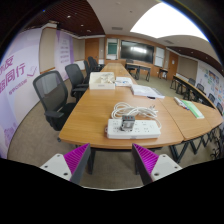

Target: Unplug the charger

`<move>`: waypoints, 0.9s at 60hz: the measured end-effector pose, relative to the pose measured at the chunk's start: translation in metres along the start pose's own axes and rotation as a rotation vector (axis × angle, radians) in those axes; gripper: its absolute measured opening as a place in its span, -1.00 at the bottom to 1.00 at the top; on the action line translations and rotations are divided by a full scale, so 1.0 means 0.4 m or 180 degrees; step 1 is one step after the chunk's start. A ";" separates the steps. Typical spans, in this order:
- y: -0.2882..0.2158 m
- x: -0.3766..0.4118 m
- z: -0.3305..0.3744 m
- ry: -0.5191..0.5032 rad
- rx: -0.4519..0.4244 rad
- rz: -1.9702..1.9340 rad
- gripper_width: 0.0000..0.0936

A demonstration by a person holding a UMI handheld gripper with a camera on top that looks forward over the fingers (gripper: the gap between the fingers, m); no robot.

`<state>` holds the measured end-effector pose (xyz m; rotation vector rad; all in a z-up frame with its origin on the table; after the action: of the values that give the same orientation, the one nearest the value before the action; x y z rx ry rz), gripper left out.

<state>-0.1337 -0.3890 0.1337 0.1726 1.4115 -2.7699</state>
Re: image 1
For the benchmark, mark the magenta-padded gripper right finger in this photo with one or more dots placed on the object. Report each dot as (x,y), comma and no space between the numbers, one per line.
(163,165)

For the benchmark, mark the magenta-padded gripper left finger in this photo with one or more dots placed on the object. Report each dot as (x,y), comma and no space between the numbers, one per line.
(56,165)

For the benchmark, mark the small grey charger block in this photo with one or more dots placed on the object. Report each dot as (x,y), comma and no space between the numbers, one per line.
(127,122)

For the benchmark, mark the white power strip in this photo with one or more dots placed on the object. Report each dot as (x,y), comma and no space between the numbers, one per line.
(146,130)

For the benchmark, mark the green booklet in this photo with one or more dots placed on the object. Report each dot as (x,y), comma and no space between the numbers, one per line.
(193,109)

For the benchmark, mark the black mesh office chair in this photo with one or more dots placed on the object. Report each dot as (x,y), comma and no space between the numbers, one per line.
(91,63)
(74,76)
(87,68)
(50,93)

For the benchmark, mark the long curved table row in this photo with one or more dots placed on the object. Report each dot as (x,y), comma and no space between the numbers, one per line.
(186,86)

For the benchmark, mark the group of black chairs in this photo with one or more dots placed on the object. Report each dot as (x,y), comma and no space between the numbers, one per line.
(200,87)

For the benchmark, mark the open white cardboard box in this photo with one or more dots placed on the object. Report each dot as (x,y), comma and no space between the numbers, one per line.
(101,83)

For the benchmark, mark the small dark side table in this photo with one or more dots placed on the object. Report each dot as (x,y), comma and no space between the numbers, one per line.
(163,70)

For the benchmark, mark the brown wooden door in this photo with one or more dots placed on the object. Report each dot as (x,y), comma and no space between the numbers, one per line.
(172,65)

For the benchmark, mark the dark wooden desk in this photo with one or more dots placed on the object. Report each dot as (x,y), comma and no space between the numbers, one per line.
(138,65)

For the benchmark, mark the black desk chair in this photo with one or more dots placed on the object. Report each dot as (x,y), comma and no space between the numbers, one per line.
(130,66)

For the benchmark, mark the plain white whiteboard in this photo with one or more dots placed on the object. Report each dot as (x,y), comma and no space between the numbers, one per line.
(159,56)

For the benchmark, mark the whiteboard with green panel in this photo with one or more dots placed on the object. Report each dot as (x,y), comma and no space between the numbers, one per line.
(112,48)

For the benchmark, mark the large bright ceiling light panel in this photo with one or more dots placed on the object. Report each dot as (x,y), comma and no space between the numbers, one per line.
(166,21)

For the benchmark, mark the group of colourful wall posters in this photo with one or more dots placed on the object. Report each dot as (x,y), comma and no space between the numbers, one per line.
(213,83)

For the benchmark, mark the large black wall screen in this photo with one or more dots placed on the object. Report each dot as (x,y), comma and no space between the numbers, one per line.
(136,51)

